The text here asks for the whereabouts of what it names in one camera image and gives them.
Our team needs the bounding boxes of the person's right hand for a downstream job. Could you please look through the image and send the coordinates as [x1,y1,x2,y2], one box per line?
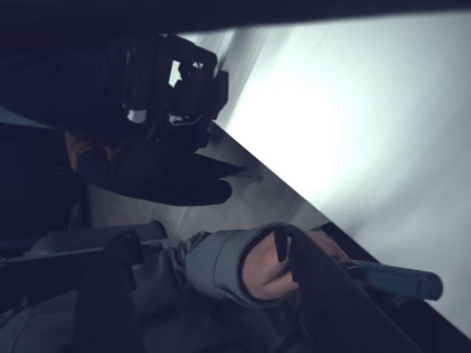
[241,229,349,304]

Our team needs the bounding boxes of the green marker pen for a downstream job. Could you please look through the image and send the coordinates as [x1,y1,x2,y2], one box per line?
[340,257,445,299]

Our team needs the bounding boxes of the black soft bag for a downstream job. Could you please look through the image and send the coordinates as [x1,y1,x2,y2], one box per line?
[86,141,246,207]

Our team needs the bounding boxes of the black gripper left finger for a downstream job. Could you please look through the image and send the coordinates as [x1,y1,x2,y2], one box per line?
[75,230,144,353]

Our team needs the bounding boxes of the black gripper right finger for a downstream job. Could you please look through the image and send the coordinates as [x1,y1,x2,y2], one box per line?
[274,222,424,353]

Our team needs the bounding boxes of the person's right forearm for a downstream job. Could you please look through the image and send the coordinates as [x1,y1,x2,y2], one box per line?
[128,224,295,353]

